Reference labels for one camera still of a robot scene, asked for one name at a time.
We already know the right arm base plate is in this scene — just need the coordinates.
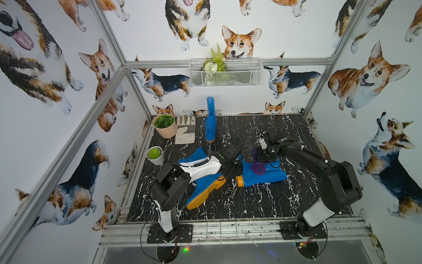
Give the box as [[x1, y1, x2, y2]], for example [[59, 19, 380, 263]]
[[279, 220, 327, 240]]

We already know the green plant in pink pot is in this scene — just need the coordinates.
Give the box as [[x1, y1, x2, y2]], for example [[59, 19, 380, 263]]
[[154, 114, 175, 129]]

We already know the blue rubber boot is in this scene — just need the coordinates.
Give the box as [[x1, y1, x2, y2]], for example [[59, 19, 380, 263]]
[[178, 147, 226, 210], [236, 159, 287, 187], [205, 97, 216, 143]]

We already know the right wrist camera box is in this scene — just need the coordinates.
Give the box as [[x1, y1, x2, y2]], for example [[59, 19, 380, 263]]
[[258, 130, 281, 150]]

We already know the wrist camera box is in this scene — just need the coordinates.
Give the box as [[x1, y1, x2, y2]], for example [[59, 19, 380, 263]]
[[219, 139, 241, 162], [258, 130, 281, 150]]

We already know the fern and white flower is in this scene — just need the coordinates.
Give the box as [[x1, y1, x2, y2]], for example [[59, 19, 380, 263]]
[[201, 45, 227, 86]]

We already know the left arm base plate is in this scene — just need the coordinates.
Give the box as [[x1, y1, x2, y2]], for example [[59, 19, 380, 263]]
[[147, 224, 193, 244]]

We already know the green plant in white pot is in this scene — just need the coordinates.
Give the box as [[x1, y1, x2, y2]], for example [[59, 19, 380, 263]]
[[147, 147, 162, 160]]

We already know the small white plant pot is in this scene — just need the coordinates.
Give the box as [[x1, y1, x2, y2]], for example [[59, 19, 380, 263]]
[[146, 146, 164, 166]]

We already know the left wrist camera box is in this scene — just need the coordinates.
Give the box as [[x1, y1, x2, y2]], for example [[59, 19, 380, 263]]
[[219, 139, 241, 162]]

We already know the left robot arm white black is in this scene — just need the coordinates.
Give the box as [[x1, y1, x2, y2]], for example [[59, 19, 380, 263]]
[[149, 154, 243, 238]]

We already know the purple cloth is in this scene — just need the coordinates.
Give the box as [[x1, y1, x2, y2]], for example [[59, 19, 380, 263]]
[[251, 148, 266, 176]]

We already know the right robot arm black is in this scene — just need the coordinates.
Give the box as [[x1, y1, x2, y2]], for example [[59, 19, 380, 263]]
[[257, 139, 363, 237]]

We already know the pink ribbed plant pot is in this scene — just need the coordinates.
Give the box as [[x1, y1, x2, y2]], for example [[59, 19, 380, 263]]
[[153, 120, 177, 139]]

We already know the white wire wall basket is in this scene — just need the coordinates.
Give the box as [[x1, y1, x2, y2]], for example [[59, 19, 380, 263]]
[[189, 58, 263, 88]]

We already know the white grey work glove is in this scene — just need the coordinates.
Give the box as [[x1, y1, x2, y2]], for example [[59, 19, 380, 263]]
[[175, 115, 196, 145]]

